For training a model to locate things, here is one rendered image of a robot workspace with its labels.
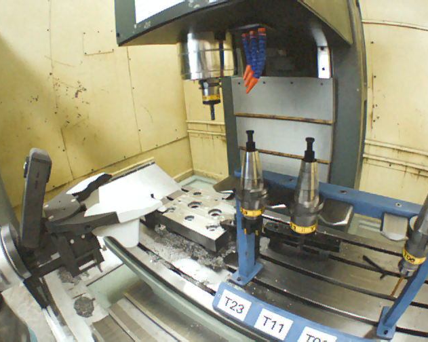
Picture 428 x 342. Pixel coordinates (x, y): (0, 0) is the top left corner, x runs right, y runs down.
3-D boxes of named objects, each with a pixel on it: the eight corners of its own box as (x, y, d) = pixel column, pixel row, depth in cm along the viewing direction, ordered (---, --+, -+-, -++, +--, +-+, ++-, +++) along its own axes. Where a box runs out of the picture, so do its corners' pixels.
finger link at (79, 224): (124, 210, 28) (64, 218, 26) (121, 197, 27) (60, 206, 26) (119, 233, 23) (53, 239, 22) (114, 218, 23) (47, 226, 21)
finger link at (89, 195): (104, 199, 40) (77, 229, 31) (95, 169, 37) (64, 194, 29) (119, 200, 39) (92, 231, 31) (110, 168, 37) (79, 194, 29)
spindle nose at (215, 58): (247, 76, 65) (243, 36, 60) (224, 77, 52) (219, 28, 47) (199, 79, 72) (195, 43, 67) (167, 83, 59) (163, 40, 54)
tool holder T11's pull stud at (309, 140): (316, 159, 35) (317, 138, 34) (311, 162, 35) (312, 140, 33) (306, 157, 37) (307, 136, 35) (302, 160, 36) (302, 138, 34)
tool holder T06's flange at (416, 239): (434, 233, 25) (439, 220, 24) (435, 254, 21) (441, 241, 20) (405, 225, 29) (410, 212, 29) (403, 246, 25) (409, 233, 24)
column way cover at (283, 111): (325, 201, 96) (332, 78, 76) (237, 179, 125) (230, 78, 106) (328, 196, 99) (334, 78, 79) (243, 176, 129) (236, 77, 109)
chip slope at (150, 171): (102, 307, 82) (76, 264, 72) (58, 243, 124) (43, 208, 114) (229, 217, 143) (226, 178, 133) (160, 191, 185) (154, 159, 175)
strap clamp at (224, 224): (254, 262, 69) (254, 222, 63) (220, 248, 77) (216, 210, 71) (259, 256, 71) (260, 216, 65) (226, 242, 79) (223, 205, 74)
